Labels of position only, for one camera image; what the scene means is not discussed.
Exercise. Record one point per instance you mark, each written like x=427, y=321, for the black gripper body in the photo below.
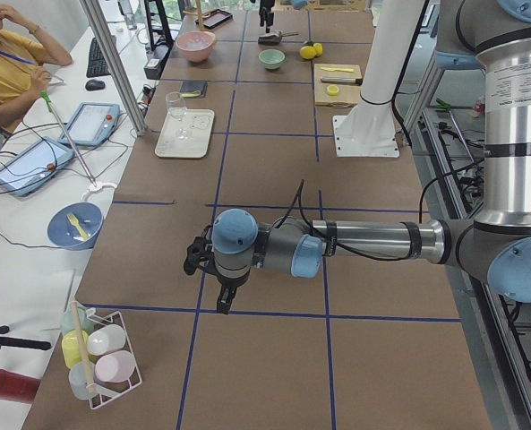
x=230, y=284
x=265, y=10

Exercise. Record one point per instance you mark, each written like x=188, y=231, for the clear wine glass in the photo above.
x=176, y=108

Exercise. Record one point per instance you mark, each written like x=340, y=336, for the blue bowl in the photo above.
x=64, y=235

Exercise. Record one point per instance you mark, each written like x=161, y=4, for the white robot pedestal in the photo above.
x=368, y=130

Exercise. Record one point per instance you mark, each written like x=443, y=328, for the steel muddler black cap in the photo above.
x=342, y=80

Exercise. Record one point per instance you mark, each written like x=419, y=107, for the metal grabber stick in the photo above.
x=95, y=185

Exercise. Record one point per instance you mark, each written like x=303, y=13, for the pink plastic cup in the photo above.
x=115, y=367

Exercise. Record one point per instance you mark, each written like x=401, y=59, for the yellow lemon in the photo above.
x=307, y=52
x=318, y=48

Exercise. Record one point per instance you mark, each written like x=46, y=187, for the white wire cup rack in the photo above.
x=106, y=393

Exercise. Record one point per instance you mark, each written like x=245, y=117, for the wooden stand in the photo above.
x=199, y=15

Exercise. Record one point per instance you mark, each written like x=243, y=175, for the yellow plastic knife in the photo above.
x=337, y=69

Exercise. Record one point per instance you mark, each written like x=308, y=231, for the translucent grey cup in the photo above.
x=78, y=382

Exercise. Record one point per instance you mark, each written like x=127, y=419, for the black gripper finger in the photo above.
x=265, y=23
x=225, y=299

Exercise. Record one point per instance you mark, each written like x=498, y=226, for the wooden cutting board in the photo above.
x=349, y=94

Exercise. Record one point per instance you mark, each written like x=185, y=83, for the green ceramic bowl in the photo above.
x=271, y=59

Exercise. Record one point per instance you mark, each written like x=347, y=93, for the metal ice scoop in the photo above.
x=275, y=37

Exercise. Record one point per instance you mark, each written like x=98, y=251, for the grey folded cloth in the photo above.
x=193, y=89

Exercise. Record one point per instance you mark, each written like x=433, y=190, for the black keyboard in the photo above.
x=97, y=64

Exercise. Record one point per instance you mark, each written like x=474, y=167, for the half lemon slice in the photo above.
x=332, y=90

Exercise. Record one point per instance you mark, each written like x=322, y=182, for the white bear tray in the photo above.
x=187, y=138

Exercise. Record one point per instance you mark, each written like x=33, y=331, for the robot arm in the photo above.
x=297, y=4
x=493, y=247

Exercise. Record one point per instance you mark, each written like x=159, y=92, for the black tripod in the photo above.
x=21, y=343

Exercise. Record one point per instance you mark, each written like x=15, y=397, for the aluminium frame post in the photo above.
x=101, y=32

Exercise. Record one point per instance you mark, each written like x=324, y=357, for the yellow plastic cup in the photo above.
x=70, y=349

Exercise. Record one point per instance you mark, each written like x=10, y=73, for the person in yellow shirt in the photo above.
x=25, y=49

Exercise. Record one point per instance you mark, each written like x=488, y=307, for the green plastic cup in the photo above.
x=67, y=321

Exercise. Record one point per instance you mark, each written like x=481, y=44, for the black computer mouse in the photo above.
x=95, y=84

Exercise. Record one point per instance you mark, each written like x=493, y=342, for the near blue teach pendant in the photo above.
x=33, y=167

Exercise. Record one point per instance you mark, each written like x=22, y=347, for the yellow plastic fork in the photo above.
x=73, y=220

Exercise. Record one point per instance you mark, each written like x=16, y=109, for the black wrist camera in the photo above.
x=199, y=255

